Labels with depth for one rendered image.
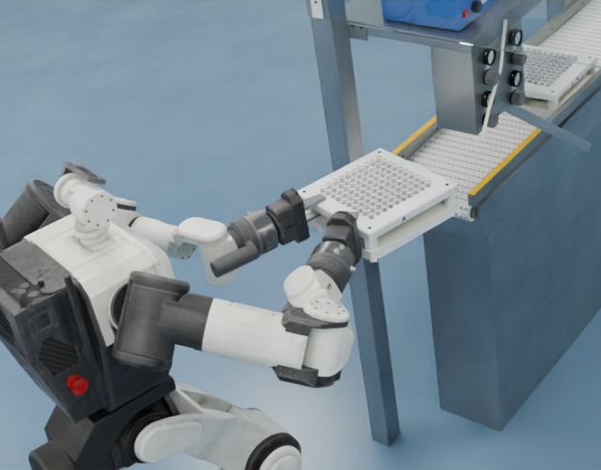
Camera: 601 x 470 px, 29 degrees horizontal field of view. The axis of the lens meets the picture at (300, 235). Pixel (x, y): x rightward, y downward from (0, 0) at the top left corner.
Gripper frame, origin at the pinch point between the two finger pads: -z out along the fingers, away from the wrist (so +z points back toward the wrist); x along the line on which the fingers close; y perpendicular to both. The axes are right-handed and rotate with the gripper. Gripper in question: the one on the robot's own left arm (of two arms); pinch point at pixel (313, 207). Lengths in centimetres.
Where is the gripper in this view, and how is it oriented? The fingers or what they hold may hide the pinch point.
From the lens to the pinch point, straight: 244.6
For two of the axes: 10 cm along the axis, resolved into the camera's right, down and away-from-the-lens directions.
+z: -8.5, 4.0, -3.4
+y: 5.0, 4.2, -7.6
